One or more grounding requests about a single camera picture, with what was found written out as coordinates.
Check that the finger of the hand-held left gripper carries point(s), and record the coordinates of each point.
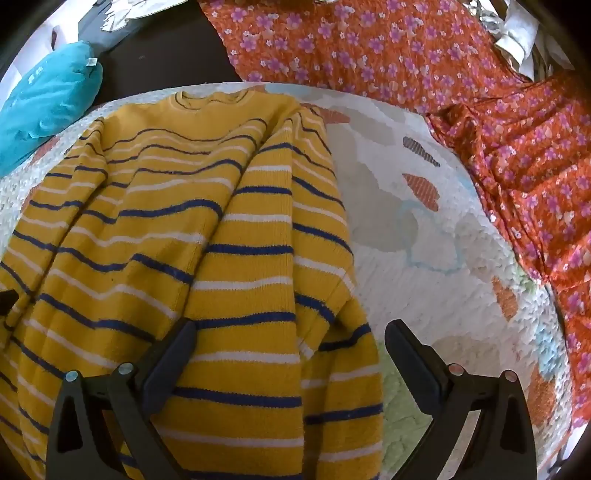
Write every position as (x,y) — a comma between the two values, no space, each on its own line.
(6,302)

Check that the turquoise cloth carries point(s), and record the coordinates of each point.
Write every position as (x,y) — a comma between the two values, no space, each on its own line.
(41,106)

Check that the white quilted heart-print mat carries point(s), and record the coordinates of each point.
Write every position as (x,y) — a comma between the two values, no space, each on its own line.
(415,258)

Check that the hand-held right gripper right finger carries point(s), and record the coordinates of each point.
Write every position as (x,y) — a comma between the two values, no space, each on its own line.
(404,355)

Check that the yellow striped sweater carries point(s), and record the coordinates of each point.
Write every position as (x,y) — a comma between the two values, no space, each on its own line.
(231,277)

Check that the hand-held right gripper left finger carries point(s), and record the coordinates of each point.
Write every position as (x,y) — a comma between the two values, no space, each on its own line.
(178,350)

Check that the orange floral cloth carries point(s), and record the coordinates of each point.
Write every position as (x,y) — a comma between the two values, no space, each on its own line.
(369,46)

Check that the white crumpled cloth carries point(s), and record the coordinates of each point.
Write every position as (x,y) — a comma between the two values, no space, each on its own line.
(521,37)

